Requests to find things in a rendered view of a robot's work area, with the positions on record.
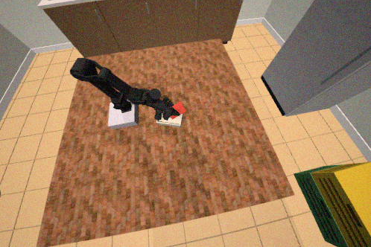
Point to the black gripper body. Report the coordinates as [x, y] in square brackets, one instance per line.
[163, 105]

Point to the red square cup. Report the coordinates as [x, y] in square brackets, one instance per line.
[178, 107]

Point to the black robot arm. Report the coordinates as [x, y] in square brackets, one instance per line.
[85, 70]

